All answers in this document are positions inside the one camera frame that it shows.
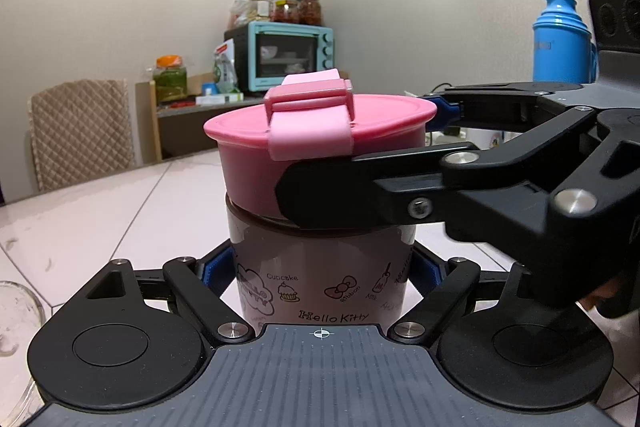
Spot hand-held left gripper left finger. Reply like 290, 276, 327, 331
85, 241, 252, 344

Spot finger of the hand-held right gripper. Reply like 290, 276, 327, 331
422, 81, 589, 129
273, 106, 601, 233

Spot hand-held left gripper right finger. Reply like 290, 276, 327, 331
388, 242, 527, 345

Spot printed glass bottle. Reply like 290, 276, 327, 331
224, 193, 417, 326

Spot pink bottle cap with strap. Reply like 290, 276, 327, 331
203, 69, 437, 228

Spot person's right hand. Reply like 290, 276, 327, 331
582, 281, 615, 313

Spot blue thermos flask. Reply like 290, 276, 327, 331
531, 0, 599, 84

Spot wooden cabinet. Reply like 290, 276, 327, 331
135, 73, 352, 164

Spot teal toaster oven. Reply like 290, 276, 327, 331
223, 21, 335, 96

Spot white and green flat box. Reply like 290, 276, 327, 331
195, 92, 245, 107

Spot green and white snack bag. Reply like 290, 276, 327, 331
213, 43, 239, 96

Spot small jar with red contents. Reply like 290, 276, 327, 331
273, 0, 300, 24

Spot chair with quilted beige cover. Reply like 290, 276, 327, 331
28, 79, 137, 194

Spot green jar with orange lid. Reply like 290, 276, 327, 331
153, 55, 190, 104

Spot glass jar with gold lid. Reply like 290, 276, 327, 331
246, 0, 273, 25

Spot clear glass cup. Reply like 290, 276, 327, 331
0, 281, 48, 427

